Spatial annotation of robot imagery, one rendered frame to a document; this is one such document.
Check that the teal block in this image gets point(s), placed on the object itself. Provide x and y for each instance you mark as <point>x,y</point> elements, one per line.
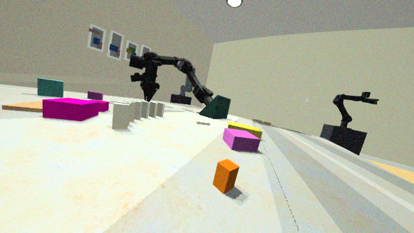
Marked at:
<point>50,87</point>

